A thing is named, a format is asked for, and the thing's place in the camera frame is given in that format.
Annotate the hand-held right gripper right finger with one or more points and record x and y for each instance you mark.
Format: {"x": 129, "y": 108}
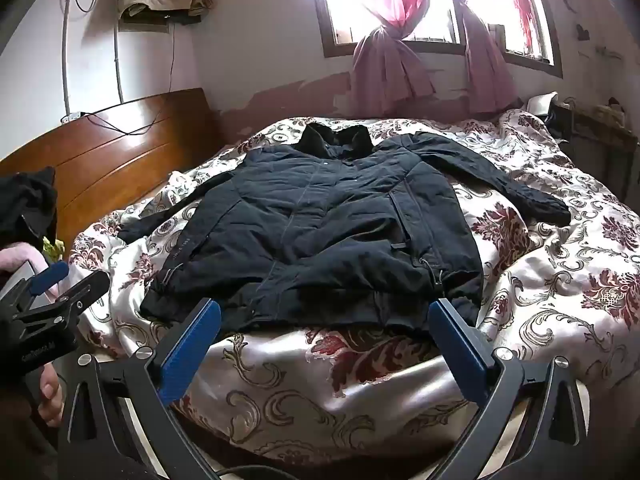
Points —
{"x": 457, "y": 355}

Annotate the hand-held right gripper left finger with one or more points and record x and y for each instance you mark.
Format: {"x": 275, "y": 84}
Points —
{"x": 192, "y": 345}

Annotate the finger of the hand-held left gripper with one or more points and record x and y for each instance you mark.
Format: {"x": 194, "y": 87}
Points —
{"x": 49, "y": 277}
{"x": 82, "y": 291}

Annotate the black padded jacket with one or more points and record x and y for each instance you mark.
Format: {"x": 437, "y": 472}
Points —
{"x": 320, "y": 230}

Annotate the person's left hand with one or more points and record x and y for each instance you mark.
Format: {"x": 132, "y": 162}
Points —
{"x": 51, "y": 394}

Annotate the pink cloth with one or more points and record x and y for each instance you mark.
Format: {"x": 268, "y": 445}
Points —
{"x": 15, "y": 254}

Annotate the dark cloth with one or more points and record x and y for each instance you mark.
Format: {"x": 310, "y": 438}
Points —
{"x": 27, "y": 200}

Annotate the floral satin bedspread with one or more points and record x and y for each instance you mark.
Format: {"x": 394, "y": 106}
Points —
{"x": 550, "y": 280}

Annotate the wooden headboard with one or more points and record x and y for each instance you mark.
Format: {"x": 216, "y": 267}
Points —
{"x": 110, "y": 160}

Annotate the white power strip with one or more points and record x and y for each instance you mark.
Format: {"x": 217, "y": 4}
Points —
{"x": 71, "y": 117}

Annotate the cluttered bedside table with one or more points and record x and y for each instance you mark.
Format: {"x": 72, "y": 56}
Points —
{"x": 600, "y": 125}

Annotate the pink tied curtain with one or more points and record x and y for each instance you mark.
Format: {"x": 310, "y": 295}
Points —
{"x": 390, "y": 55}
{"x": 485, "y": 60}

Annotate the brown framed window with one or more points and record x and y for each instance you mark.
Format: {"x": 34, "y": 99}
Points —
{"x": 445, "y": 42}

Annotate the white wall pipe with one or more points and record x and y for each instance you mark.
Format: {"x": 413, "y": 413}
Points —
{"x": 64, "y": 60}
{"x": 118, "y": 60}

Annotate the dark wall shelf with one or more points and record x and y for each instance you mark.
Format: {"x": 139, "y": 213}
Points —
{"x": 150, "y": 22}

